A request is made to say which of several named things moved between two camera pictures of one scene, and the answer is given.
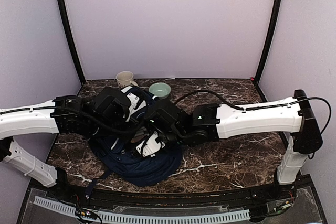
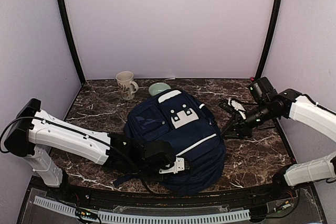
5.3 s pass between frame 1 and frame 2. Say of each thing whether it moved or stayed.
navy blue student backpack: moved
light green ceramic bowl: stayed
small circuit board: stayed
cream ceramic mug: stayed
